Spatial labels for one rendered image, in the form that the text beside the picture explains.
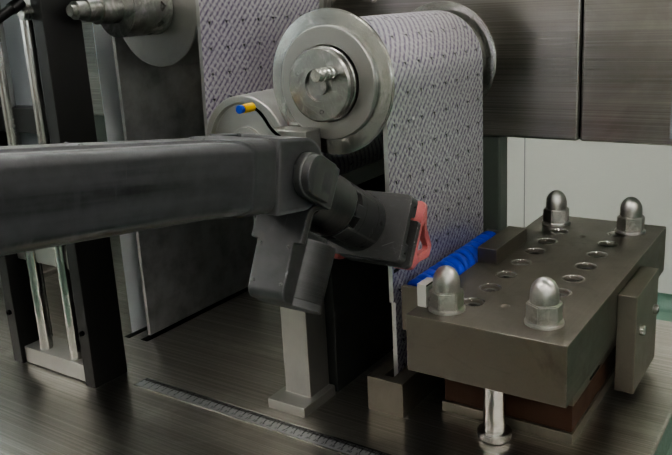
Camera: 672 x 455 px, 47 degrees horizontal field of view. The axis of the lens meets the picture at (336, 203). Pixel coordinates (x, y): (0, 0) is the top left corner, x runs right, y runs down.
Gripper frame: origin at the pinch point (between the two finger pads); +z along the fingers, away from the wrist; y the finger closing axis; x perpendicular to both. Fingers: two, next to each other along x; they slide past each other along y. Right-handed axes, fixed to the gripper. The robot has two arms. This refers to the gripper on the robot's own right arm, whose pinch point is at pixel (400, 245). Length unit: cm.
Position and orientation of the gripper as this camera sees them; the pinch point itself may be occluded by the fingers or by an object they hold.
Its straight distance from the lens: 82.2
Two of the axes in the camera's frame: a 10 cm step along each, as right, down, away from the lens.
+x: 2.3, -9.5, 2.0
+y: 8.3, 0.9, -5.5
